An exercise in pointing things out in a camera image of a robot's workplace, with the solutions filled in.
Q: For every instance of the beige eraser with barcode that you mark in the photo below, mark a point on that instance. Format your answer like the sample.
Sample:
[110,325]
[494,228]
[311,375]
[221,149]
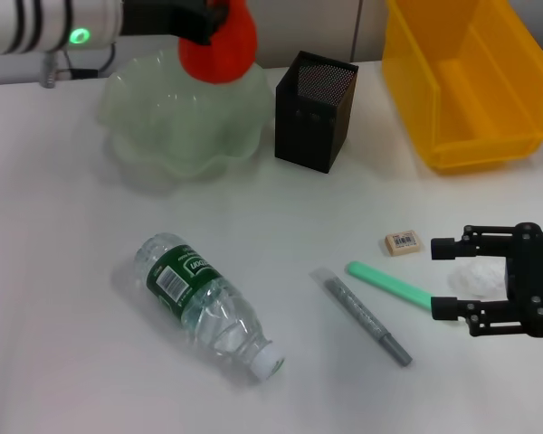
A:
[402,243]

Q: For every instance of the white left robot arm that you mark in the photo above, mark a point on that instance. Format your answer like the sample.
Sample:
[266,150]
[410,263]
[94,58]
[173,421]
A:
[27,22]

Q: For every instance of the mint green pen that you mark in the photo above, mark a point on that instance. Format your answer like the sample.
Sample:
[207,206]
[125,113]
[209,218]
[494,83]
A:
[389,285]

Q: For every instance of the black mesh pen holder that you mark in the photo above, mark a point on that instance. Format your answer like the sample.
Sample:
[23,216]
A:
[307,131]

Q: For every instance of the translucent wavy glass fruit bowl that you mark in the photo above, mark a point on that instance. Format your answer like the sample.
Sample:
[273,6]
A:
[176,131]

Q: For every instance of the white paper ball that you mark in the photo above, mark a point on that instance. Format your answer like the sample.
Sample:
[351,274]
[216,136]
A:
[479,278]

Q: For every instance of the grey marker pen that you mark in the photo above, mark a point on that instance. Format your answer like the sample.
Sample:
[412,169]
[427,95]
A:
[362,312]

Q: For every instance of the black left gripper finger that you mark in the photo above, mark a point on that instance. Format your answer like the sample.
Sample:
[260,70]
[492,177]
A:
[199,31]

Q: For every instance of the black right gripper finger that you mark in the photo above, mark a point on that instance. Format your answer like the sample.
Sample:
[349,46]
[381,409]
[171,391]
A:
[448,248]
[452,308]

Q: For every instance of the yellow plastic bin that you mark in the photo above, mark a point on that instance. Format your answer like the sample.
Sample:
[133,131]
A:
[470,90]

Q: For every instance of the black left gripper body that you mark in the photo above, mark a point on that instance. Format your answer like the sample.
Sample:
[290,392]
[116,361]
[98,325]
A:
[158,16]

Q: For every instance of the red-orange toy orange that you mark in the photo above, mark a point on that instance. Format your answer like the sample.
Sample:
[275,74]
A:
[226,50]

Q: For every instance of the clear bottle with green label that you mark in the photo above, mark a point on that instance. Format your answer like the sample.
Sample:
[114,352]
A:
[199,294]

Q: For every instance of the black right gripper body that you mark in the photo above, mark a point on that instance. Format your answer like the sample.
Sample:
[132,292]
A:
[534,280]

